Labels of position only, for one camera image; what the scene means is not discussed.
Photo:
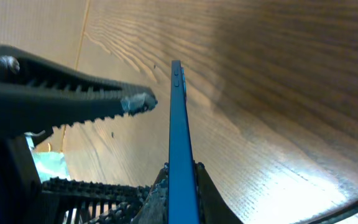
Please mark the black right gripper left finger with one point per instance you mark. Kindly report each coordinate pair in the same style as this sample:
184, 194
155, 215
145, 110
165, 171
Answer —
155, 207

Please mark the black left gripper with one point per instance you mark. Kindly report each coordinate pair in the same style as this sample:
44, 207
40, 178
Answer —
37, 94

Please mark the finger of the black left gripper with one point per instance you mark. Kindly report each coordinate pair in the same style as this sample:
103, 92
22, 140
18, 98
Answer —
92, 202

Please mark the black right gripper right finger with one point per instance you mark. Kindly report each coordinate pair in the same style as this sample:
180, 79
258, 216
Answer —
213, 209

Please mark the blue Galaxy smartphone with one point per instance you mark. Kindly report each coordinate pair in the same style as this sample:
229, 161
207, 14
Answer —
182, 193

